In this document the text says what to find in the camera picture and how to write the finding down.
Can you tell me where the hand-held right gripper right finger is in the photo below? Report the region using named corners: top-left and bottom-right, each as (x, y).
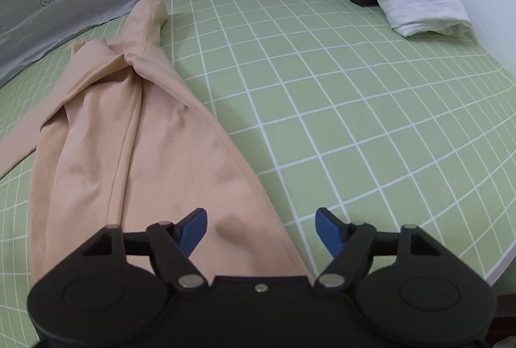
top-left (314, 207), bottom-right (438, 289)

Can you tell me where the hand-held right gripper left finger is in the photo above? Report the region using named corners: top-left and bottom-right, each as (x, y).
top-left (81, 208), bottom-right (209, 289)

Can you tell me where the beige long-sleeve shirt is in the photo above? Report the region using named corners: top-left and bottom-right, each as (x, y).
top-left (0, 0), bottom-right (316, 286)

